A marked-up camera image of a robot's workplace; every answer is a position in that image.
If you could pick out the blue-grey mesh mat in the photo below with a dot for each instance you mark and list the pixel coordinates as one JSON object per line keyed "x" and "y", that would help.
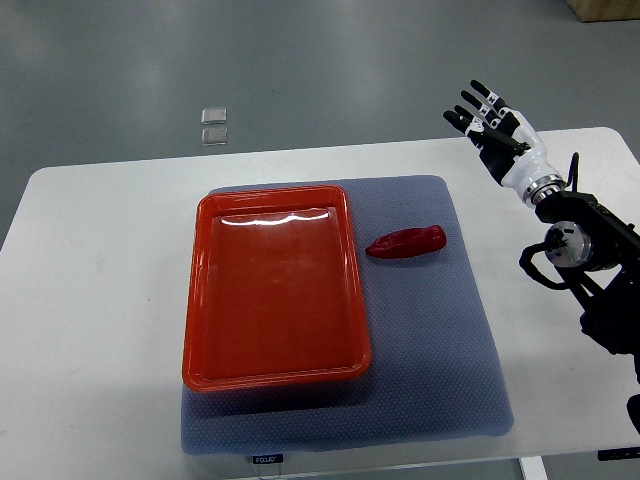
{"x": 435, "y": 373}

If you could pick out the red pepper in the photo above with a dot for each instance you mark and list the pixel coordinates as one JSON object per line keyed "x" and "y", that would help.
{"x": 408, "y": 243}

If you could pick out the black table control panel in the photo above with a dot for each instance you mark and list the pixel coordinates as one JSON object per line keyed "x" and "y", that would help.
{"x": 618, "y": 454}

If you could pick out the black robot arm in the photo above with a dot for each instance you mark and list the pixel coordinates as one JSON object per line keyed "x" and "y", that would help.
{"x": 593, "y": 254}

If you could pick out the cardboard box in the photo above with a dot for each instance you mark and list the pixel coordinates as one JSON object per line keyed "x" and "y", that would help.
{"x": 605, "y": 10}

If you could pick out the upper metal floor plate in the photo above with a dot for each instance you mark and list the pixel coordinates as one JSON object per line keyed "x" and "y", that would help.
{"x": 213, "y": 115}

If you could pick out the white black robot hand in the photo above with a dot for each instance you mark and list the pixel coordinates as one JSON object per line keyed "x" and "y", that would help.
{"x": 509, "y": 147}

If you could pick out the white table leg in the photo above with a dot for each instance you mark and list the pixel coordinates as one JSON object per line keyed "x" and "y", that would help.
{"x": 532, "y": 468}

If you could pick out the red plastic tray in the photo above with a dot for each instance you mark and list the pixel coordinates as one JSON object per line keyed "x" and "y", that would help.
{"x": 275, "y": 296}

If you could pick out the black mat label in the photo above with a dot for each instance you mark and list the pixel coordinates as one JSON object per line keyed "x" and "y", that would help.
{"x": 268, "y": 459}

